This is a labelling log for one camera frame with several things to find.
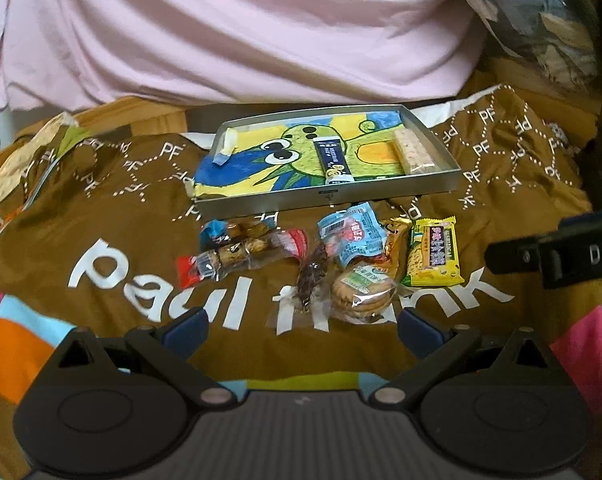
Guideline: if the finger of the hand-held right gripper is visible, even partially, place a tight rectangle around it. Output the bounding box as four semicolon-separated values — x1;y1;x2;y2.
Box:
485;241;542;273

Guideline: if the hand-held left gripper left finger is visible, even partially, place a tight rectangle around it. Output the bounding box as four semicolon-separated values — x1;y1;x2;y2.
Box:
51;307;242;409

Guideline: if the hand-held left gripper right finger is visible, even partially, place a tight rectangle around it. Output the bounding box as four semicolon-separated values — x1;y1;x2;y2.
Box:
366;307;554;409

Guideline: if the round biscuit packet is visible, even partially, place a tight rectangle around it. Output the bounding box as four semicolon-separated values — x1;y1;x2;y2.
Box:
330;262;399;323

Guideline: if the yellow cracker packet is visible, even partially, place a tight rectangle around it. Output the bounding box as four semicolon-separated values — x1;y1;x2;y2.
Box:
400;216;466;290

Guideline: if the gold snack packet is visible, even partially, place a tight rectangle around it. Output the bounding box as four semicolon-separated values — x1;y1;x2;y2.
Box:
378;217;414;283

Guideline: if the light blue snack packet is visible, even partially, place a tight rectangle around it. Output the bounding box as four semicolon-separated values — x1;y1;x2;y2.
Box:
317;201;386;268

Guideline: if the dark dried fruit packet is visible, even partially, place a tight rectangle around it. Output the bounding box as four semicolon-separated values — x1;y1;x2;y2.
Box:
293;241;334;313

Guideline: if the shallow metal tray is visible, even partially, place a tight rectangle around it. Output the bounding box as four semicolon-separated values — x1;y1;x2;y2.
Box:
190;102;462;217

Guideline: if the red-ended clear snack packet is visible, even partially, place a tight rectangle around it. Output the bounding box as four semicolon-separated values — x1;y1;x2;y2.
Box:
176;229;309;283

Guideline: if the blue-ended clear snack packet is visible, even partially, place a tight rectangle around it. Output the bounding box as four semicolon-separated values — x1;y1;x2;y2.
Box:
200;215;278;244

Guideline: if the clear cracker packet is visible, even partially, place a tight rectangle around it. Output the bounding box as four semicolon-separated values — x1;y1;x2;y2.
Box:
394;127;438;176

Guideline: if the brown printed blanket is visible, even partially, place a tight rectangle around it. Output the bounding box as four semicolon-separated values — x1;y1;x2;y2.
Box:
0;84;602;463

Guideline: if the cartoon drawing paper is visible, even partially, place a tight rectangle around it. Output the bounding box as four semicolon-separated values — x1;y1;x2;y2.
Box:
193;109;422;200

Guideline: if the dark blue snack bar packet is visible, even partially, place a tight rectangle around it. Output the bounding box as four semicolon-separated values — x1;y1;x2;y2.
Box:
312;139;354;184

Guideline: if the cream dotted cloth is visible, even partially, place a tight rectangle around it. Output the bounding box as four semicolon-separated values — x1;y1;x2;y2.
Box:
0;112;89;221

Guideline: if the plastic bag of patterned cloth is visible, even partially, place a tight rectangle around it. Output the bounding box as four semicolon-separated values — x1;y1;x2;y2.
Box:
455;0;602;93

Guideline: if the pink sheet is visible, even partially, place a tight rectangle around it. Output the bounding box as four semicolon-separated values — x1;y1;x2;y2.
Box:
0;0;490;112

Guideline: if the wooden bed frame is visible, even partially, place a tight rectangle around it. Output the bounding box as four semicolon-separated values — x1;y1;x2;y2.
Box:
64;97;191;138

